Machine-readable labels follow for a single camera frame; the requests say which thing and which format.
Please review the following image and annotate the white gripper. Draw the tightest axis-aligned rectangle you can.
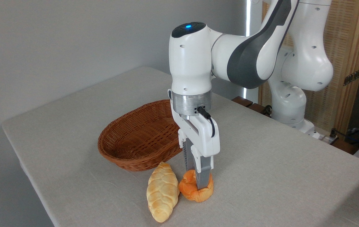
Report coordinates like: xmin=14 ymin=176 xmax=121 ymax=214
xmin=168 ymin=89 xmax=221 ymax=190

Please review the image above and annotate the orange round bread bun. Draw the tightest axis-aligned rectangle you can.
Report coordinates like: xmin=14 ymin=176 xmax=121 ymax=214
xmin=178 ymin=170 xmax=214 ymax=202

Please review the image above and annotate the pale braided bread loaf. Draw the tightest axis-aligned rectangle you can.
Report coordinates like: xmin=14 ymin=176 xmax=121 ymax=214
xmin=146 ymin=162 xmax=180 ymax=223

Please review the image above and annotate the brown oval wicker basket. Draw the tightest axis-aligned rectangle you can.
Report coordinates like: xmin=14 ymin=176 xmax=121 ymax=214
xmin=97 ymin=99 xmax=183 ymax=172

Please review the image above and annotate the bright vertical light strip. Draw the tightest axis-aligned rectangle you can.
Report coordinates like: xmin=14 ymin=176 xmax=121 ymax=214
xmin=243 ymin=0 xmax=252 ymax=99

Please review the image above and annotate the dark metal screen hinge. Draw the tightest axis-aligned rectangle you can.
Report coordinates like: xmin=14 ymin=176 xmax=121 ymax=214
xmin=343 ymin=68 xmax=359 ymax=86

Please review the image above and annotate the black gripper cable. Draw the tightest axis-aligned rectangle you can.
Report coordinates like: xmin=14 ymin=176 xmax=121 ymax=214
xmin=197 ymin=106 xmax=216 ymax=138

